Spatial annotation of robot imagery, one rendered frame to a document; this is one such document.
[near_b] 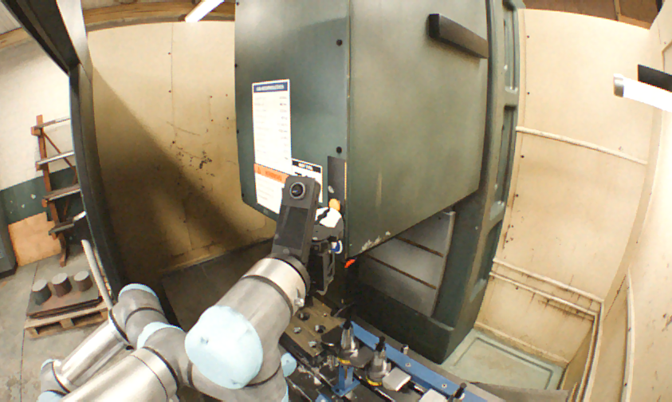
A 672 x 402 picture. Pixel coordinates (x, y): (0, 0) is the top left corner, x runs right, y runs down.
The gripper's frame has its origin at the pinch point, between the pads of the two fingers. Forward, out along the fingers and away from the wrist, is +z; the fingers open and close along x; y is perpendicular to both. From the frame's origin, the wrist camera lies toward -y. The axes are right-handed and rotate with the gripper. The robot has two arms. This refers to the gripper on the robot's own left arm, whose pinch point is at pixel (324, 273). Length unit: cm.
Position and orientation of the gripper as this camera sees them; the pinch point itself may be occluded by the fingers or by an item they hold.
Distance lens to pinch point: 106.9
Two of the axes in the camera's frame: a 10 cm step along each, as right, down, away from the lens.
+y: 0.0, 9.4, 3.5
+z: 7.4, -2.4, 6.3
